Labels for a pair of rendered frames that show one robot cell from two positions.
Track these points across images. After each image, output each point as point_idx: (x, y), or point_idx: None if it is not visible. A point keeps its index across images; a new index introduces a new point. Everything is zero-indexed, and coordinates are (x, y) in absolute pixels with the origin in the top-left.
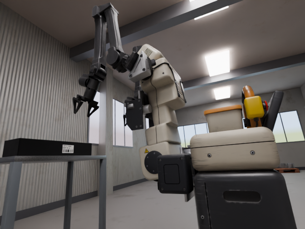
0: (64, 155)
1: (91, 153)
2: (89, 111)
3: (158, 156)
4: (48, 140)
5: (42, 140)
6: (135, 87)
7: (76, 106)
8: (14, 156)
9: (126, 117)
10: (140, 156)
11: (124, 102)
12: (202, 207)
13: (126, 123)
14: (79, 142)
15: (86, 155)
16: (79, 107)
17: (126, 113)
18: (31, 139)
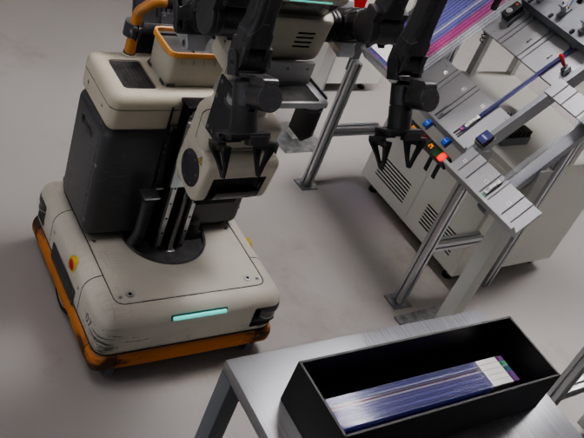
0: (386, 328)
1: (283, 392)
2: (382, 157)
3: (277, 143)
4: (451, 328)
5: (465, 326)
6: (273, 36)
7: (413, 154)
8: (478, 311)
9: (315, 125)
10: (275, 172)
11: (279, 107)
12: None
13: (312, 135)
14: (355, 349)
15: (321, 341)
16: (404, 151)
17: (318, 118)
18: (488, 321)
